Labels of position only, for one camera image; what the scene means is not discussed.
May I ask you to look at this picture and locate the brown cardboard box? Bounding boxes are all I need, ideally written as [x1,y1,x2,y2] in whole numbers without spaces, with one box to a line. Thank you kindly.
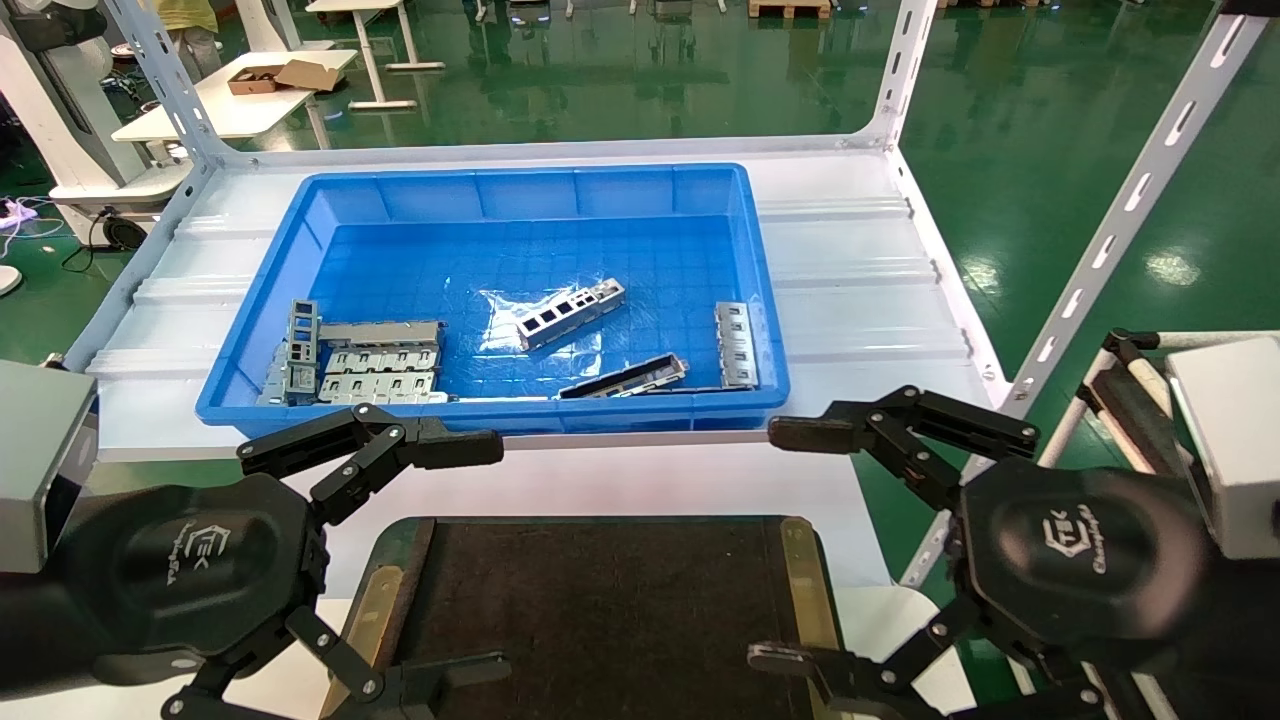
[227,59,342,97]

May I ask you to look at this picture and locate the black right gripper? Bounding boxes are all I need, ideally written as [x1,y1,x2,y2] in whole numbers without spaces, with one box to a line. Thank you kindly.
[748,385,1216,720]

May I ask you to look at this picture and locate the white work table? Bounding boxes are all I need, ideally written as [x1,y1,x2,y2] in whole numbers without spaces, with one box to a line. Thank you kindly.
[110,48,359,146]
[305,0,447,111]

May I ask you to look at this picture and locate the white floor cables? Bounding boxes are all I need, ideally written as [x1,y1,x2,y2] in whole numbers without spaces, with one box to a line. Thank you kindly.
[0,195,66,243]

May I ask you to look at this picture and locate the perforated grey sheet metal part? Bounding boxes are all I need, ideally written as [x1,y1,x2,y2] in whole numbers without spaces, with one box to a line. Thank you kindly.
[283,298,321,404]

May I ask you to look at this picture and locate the white metal shelf rack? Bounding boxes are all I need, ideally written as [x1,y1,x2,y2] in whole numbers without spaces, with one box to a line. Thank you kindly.
[65,0,1266,591]

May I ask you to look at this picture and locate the black caster wheel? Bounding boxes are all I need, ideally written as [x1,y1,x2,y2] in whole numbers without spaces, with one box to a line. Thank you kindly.
[100,214,151,252]

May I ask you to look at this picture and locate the blue plastic bin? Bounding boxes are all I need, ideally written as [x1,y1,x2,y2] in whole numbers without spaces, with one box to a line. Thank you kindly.
[195,163,791,444]

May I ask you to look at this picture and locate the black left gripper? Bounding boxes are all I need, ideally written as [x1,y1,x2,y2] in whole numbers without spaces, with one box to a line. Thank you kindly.
[60,403,513,720]

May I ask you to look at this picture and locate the white tube trolley frame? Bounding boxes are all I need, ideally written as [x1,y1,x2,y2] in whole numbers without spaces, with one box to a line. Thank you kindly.
[1035,326,1280,481]

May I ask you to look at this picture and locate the dark metal channel part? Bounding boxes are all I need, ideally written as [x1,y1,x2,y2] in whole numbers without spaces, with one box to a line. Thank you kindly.
[557,353,689,401]

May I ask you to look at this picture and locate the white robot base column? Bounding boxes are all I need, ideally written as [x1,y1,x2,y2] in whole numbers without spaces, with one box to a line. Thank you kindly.
[0,0,196,216]

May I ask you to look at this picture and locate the grey metal part square holes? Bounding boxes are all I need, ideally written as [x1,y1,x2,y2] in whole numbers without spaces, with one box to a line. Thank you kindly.
[515,278,628,352]

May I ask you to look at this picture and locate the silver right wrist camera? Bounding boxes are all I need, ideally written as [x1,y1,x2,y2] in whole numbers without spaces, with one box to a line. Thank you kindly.
[1165,335,1280,561]

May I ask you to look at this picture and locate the person in yellow shirt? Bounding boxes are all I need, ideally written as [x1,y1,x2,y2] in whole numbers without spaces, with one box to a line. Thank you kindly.
[155,0,224,81]

